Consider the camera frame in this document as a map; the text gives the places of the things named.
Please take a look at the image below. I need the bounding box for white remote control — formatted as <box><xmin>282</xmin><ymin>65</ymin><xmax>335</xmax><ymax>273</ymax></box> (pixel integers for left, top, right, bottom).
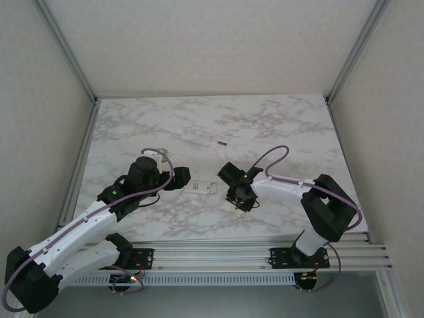
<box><xmin>183</xmin><ymin>178</ymin><xmax>219</xmax><ymax>196</ymax></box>

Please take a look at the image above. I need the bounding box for controller circuit board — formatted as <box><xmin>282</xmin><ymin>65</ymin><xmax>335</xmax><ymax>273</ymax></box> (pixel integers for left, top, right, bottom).
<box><xmin>109</xmin><ymin>273</ymin><xmax>139</xmax><ymax>286</ymax></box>
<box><xmin>295</xmin><ymin>270</ymin><xmax>319</xmax><ymax>283</ymax></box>

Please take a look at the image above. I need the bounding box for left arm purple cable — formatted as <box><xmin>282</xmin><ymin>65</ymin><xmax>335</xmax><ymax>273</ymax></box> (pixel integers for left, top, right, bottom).
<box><xmin>1</xmin><ymin>148</ymin><xmax>176</xmax><ymax>314</ymax></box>

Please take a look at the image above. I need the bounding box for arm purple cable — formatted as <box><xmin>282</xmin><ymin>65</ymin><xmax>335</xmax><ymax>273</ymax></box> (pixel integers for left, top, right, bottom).
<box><xmin>252</xmin><ymin>145</ymin><xmax>364</xmax><ymax>294</ymax></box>
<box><xmin>1</xmin><ymin>148</ymin><xmax>176</xmax><ymax>314</ymax></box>

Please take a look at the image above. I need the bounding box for left gripper thin black cable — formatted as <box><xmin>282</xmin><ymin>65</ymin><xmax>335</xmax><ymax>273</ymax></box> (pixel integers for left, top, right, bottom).
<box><xmin>137</xmin><ymin>193</ymin><xmax>161</xmax><ymax>208</ymax></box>

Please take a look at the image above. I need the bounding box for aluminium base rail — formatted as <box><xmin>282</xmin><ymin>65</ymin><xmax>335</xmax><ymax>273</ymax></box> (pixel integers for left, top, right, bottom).
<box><xmin>71</xmin><ymin>231</ymin><xmax>394</xmax><ymax>275</ymax></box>

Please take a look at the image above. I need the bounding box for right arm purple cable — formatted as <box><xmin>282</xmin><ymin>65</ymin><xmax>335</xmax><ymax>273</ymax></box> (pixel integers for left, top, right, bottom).
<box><xmin>252</xmin><ymin>145</ymin><xmax>364</xmax><ymax>294</ymax></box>

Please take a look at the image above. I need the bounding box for aluminium side rail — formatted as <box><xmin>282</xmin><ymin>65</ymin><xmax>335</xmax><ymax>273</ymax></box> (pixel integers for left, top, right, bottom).
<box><xmin>58</xmin><ymin>99</ymin><xmax>101</xmax><ymax>228</ymax></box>

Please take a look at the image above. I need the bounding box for slotted grey cable duct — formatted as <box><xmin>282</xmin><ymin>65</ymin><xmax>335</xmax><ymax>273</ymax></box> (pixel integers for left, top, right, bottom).
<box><xmin>71</xmin><ymin>273</ymin><xmax>295</xmax><ymax>286</ymax></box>

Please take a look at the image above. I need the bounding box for aluminium frame post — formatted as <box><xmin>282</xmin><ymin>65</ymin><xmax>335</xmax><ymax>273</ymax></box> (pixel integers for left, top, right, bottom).
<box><xmin>323</xmin><ymin>0</ymin><xmax>394</xmax><ymax>106</ymax></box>
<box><xmin>32</xmin><ymin>0</ymin><xmax>100</xmax><ymax>105</ymax></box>

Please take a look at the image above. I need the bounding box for aluminium lower frame bar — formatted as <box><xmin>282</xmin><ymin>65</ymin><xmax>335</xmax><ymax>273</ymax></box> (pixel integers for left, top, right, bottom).
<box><xmin>376</xmin><ymin>270</ymin><xmax>411</xmax><ymax>318</ymax></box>

